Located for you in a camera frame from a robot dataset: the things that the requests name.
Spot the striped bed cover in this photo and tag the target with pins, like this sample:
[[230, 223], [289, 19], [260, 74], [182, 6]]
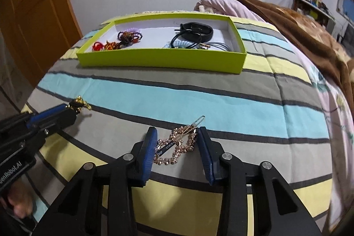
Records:
[[125, 103]]

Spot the pink floral duvet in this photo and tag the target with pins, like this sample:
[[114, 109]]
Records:
[[298, 118]]

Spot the black office chair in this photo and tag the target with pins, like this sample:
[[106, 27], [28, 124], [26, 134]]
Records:
[[348, 38]]

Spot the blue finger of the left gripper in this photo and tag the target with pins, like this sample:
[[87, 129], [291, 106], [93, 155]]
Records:
[[43, 133], [55, 116]]

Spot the cluttered white shelf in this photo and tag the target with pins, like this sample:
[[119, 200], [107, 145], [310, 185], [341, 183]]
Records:
[[317, 10]]

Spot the window with metal frame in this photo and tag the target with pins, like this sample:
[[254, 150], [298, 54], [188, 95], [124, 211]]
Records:
[[346, 9]]

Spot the person's left hand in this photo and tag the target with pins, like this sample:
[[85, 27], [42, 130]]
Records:
[[20, 197]]

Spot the orange wooden door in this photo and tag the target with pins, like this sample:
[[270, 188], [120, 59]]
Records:
[[37, 33]]

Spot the brown fleece blanket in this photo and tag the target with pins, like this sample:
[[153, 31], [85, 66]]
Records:
[[313, 40]]

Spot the rose gold rhinestone hair clip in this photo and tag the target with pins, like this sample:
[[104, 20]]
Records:
[[180, 141]]

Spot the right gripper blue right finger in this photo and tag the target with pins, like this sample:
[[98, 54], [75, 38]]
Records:
[[210, 153]]

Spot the black wristband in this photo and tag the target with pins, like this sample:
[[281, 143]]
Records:
[[196, 32]]

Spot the lime green cardboard tray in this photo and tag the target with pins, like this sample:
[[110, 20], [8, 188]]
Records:
[[161, 47]]

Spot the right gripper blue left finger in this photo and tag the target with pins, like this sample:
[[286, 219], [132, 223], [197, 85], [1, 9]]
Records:
[[144, 157]]

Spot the orange red knot ornament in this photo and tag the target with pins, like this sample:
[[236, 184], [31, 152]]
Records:
[[113, 46]]

